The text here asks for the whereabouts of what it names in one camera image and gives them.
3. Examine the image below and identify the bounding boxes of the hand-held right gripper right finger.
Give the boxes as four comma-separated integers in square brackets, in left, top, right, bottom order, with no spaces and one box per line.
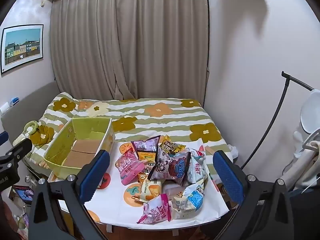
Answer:
[212,150,296,240]

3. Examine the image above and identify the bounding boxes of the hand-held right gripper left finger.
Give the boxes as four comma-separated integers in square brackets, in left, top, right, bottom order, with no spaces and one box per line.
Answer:
[29,150,111,240]

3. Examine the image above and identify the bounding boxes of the pink striped snack packet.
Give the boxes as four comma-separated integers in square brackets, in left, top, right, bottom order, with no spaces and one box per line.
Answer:
[115,151,146,186]

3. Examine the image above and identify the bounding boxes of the green cardboard box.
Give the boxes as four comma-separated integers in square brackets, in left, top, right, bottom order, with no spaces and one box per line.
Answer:
[43,117,116,180]

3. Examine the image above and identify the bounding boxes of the white blue snack packet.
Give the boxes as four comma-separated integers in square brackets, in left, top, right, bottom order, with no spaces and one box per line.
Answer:
[172,179,206,218]

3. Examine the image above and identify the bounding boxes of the orange white snack packet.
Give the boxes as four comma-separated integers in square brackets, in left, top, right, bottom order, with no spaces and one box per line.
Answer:
[131,172,162,203]

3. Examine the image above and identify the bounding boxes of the maroon packet with blue label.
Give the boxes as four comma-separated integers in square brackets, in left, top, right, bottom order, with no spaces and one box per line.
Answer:
[153,147,192,187]

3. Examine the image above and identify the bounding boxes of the golden yellow chip packet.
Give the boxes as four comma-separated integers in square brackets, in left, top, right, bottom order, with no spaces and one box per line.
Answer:
[160,135,187,155]

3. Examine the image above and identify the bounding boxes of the pink white snack packet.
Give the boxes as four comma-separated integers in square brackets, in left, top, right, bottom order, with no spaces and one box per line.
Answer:
[137,193,172,224]

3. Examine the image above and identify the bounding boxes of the dark printed box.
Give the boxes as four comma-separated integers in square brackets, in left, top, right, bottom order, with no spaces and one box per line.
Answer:
[11,185,34,207]

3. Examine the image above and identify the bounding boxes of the white crumpled cloth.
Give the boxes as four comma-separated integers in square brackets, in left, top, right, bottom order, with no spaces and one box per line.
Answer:
[228,145,241,158]

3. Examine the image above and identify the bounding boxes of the white packet with red print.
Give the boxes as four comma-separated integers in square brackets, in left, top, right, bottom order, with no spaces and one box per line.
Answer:
[187,150,208,184]

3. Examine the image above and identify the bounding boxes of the grey padded headboard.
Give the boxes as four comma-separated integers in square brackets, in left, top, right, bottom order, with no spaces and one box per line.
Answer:
[0,80,61,142]

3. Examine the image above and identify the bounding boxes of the small yellow snack packet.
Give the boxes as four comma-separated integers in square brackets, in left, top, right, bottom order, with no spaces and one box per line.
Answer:
[137,152,156,163]

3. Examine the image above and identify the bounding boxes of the black snack packet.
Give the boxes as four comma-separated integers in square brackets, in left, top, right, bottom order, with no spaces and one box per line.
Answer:
[145,162,158,180]

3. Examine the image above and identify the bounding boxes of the purple white snack packet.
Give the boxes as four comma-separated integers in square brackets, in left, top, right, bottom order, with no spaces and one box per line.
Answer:
[131,135,161,156]

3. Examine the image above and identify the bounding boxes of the striped floral blanket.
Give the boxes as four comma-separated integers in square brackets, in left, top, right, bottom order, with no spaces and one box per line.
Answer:
[24,92,235,178]

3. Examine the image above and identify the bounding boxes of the white round lamp head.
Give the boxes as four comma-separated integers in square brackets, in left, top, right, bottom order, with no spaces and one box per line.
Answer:
[300,89,320,135]

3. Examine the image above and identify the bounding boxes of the beige curtain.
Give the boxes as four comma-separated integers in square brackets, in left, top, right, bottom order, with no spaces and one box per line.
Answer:
[50,0,210,101]

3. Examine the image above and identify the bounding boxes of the framed wall picture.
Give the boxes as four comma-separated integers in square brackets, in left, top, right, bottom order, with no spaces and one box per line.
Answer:
[0,24,44,77]

